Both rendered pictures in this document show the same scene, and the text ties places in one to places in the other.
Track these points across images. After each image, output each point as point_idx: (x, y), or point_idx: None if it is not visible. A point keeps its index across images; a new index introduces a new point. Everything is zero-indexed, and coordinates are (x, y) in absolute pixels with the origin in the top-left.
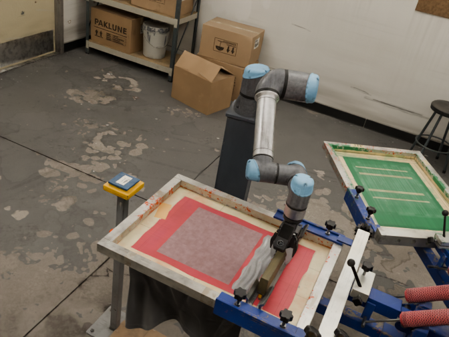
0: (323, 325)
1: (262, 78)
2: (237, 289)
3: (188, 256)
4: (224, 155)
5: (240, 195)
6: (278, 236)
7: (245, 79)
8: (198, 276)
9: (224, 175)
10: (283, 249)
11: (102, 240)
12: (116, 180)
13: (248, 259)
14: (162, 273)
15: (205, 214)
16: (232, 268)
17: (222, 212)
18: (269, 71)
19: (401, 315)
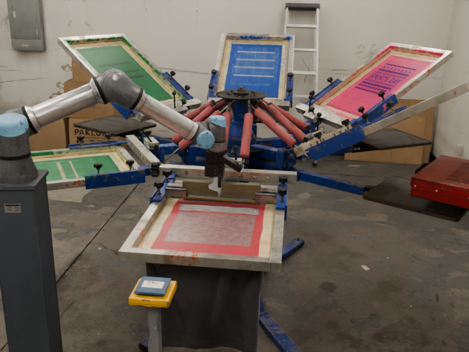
0: (275, 172)
1: (126, 86)
2: (281, 190)
3: (241, 233)
4: (40, 240)
5: (53, 274)
6: (234, 163)
7: (21, 135)
8: (259, 226)
9: (45, 265)
10: (242, 165)
11: (274, 261)
12: (158, 288)
13: (218, 212)
14: (281, 230)
15: (172, 236)
16: (236, 216)
17: (162, 229)
18: (118, 79)
19: (246, 154)
